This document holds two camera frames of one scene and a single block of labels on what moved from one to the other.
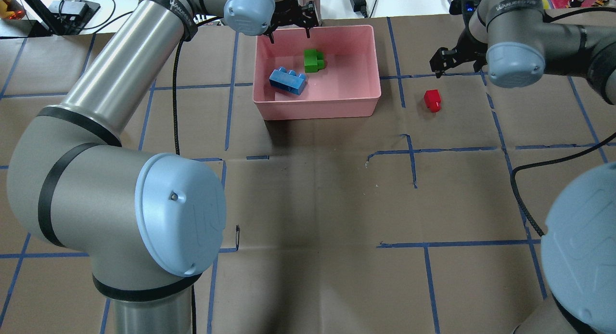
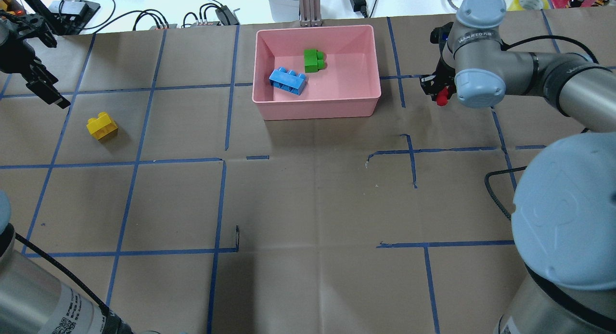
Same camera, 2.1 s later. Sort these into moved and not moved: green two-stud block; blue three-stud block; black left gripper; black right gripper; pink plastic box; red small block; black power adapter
Moved: red small block; black left gripper; black right gripper
Not moved: green two-stud block; black power adapter; pink plastic box; blue three-stud block
